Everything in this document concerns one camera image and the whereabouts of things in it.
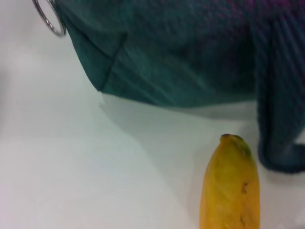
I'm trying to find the dark teal lunch bag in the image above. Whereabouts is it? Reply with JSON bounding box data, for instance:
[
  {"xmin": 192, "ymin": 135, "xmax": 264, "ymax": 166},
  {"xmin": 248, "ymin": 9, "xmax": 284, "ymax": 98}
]
[{"xmin": 53, "ymin": 0, "xmax": 305, "ymax": 174}]

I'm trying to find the yellow banana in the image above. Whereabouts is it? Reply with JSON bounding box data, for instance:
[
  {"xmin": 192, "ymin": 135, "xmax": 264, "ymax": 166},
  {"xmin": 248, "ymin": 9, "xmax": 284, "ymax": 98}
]
[{"xmin": 199, "ymin": 133, "xmax": 261, "ymax": 229}]

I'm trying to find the silver zipper pull ring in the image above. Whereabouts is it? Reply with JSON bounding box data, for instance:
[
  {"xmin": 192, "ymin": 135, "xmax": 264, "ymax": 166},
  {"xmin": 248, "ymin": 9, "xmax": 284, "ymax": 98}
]
[{"xmin": 32, "ymin": 0, "xmax": 67, "ymax": 37}]

